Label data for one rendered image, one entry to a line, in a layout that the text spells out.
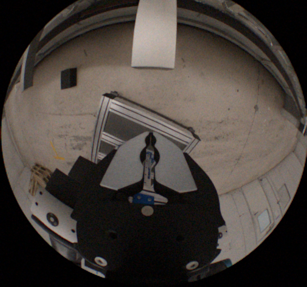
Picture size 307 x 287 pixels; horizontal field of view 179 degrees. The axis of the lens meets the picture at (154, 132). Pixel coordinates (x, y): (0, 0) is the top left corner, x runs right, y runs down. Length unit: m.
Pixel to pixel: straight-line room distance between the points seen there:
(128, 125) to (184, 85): 0.57
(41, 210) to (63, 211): 0.06
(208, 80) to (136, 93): 0.65
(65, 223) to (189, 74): 1.09
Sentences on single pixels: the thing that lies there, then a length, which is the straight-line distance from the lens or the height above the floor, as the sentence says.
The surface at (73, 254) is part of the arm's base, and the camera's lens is 0.43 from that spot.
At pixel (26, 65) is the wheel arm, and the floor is 0.85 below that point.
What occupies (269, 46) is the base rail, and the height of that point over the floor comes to 0.70.
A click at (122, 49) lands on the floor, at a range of 1.01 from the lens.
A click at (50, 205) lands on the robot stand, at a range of 0.28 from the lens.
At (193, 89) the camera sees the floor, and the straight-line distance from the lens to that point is 1.01.
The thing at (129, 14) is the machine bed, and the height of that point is 0.18.
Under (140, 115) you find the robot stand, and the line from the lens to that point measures 0.77.
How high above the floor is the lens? 0.94
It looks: 60 degrees down
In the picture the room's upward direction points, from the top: 180 degrees clockwise
